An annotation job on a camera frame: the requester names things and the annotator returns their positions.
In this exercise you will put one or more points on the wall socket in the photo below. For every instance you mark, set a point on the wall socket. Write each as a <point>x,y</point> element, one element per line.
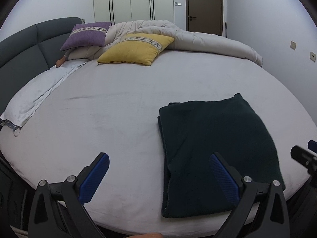
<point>293,45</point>
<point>312,56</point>

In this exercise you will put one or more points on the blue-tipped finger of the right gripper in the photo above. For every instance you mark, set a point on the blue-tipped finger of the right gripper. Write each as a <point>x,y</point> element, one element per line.
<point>312,145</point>

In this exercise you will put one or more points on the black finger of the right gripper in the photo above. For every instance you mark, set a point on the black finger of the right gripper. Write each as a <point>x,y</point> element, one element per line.
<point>305,158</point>

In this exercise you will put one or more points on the white wardrobe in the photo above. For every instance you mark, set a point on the white wardrobe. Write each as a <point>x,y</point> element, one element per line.
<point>117,11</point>

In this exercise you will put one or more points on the brown plush toy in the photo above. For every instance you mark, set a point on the brown plush toy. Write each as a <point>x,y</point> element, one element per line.
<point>62,60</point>

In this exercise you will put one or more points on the wall socket near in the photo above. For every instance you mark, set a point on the wall socket near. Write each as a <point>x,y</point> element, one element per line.
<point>312,56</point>

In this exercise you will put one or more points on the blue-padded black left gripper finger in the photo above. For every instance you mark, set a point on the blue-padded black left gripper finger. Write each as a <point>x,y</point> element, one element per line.
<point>58,208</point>

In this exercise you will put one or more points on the wall socket far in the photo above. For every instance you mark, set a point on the wall socket far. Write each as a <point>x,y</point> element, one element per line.
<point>293,45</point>

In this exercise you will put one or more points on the purple patterned cushion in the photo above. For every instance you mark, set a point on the purple patterned cushion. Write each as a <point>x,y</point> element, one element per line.
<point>90,34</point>

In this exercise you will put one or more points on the brown door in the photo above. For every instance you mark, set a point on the brown door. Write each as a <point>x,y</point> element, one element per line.
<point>205,16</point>

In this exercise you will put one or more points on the beige duvet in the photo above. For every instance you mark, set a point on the beige duvet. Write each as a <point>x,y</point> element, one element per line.
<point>183,41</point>

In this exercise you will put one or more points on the white pillow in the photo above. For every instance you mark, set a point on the white pillow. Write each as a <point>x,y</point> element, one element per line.
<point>27,100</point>

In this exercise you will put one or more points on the dark grey upholstered headboard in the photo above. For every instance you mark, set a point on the dark grey upholstered headboard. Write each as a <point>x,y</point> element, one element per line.
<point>31,51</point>

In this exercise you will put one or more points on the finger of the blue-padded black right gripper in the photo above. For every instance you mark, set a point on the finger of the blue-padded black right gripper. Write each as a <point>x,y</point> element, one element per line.
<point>259,208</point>

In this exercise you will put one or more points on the dark green knit sweater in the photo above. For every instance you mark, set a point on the dark green knit sweater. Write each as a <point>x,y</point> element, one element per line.
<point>191,132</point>

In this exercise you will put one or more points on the yellow patterned cushion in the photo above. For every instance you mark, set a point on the yellow patterned cushion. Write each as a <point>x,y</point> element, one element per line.
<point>138,48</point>

